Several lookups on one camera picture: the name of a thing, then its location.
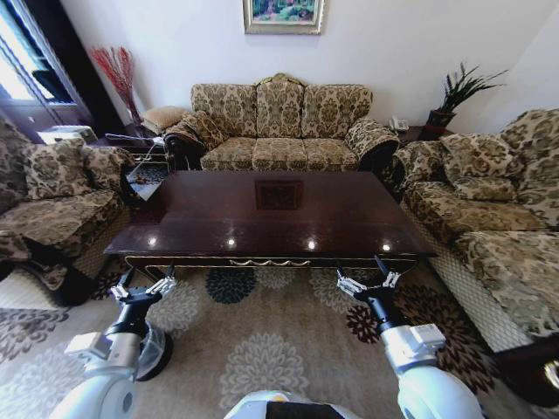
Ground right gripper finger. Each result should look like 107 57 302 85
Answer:
334 266 367 299
373 254 403 290

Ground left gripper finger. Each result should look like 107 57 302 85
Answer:
109 266 136 301
148 261 178 299

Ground black bin with clear liner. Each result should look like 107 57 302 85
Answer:
134 321 175 381

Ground flower pattern rug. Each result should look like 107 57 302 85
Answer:
0 257 525 419

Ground floral armchair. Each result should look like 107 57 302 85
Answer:
0 113 136 306

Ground dark wooden coffee table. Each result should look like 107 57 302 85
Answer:
103 169 438 285

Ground glass top side table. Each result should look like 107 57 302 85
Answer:
104 130 170 203

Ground long floral sofa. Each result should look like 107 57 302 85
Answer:
390 107 559 353

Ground white robot front shell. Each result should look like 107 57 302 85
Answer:
224 389 350 419

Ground floral throw cushion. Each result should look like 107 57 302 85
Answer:
439 132 526 189
180 110 229 150
24 138 92 201

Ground dark wooden side table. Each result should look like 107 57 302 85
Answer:
397 124 447 148

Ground three-seat floral sofa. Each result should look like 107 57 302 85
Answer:
164 72 401 174

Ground dark wooden armrest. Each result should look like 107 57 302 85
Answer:
492 333 559 397

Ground white floor appliance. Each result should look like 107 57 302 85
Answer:
38 125 100 145

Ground dark red plant pot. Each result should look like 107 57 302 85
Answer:
427 108 456 133

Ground plain beige cushion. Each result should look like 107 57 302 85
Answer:
142 106 188 132

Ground green leafy plant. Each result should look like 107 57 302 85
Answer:
438 61 510 115

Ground red dried branches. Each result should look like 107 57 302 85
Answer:
89 45 144 127

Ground dark curtain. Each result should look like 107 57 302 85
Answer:
32 0 124 137

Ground framed landscape painting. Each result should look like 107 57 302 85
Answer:
242 0 325 36

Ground window with frame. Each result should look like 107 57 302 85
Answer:
0 0 84 115

